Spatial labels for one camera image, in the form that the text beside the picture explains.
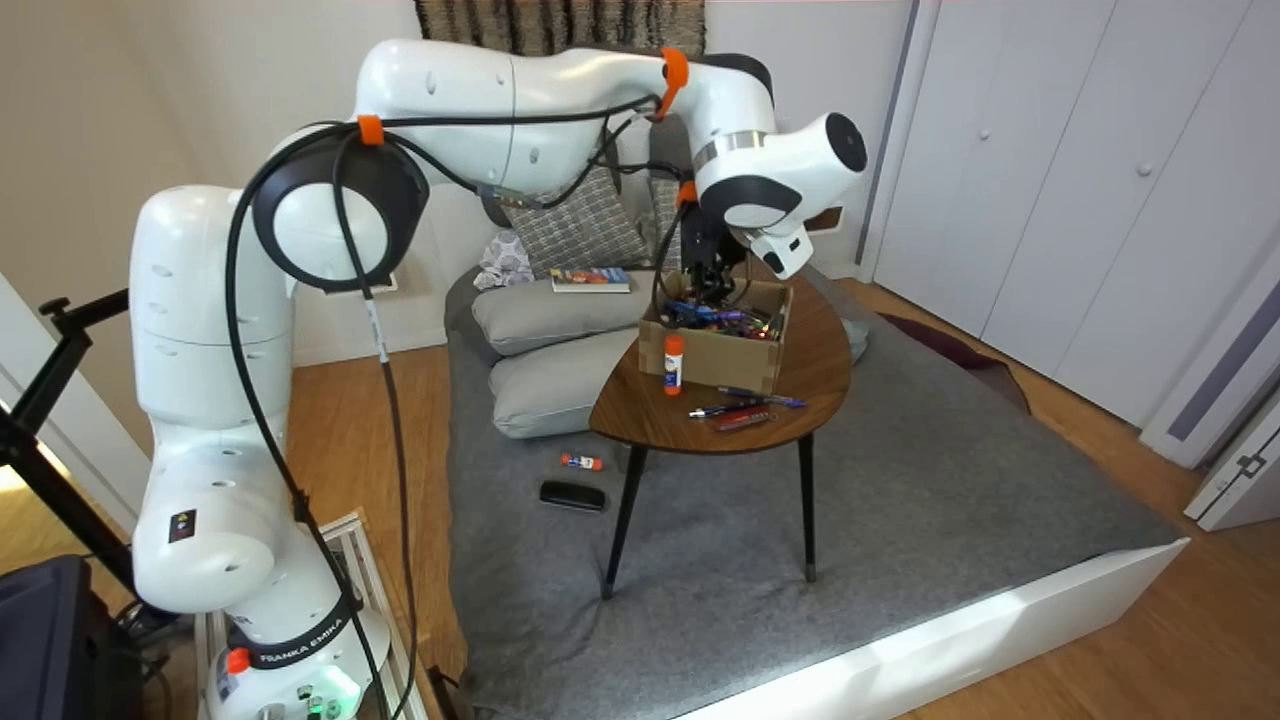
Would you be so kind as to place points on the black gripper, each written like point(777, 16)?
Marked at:
point(714, 245)

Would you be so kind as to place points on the brown cardboard box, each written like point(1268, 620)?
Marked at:
point(726, 360)

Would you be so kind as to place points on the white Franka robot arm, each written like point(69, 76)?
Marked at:
point(201, 403)

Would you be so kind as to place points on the large orange cap glue stick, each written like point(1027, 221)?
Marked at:
point(673, 364)

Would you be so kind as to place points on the blue marker pen white tip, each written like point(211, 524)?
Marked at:
point(723, 407)

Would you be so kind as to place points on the colourful book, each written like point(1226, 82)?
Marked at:
point(589, 281)

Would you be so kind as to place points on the red pocket knife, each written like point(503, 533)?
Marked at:
point(743, 421)

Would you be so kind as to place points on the blue ballpoint pen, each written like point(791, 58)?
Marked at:
point(791, 403)

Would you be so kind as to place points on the wooden table black legs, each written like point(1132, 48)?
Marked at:
point(812, 387)

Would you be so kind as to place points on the patterned grey cushion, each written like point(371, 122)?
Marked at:
point(583, 227)

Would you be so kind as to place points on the grey pillow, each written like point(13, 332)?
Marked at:
point(546, 322)
point(546, 393)

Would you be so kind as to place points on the white crumpled cloth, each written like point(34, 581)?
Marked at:
point(507, 260)

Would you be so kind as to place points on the small orange glue stick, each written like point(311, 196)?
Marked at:
point(583, 460)

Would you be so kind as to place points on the black glasses case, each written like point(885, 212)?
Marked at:
point(573, 495)

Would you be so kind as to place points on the grey sofa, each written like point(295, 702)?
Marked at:
point(932, 505)

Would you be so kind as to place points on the white closet doors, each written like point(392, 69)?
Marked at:
point(1083, 187)

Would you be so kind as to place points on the white door grey stripe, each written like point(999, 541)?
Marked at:
point(1220, 364)

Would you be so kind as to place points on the white cabinet door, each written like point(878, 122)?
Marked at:
point(1243, 482)

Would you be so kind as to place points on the white bed frame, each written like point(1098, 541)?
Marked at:
point(962, 642)

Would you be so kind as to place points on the black camera tripod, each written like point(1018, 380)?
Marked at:
point(82, 304)

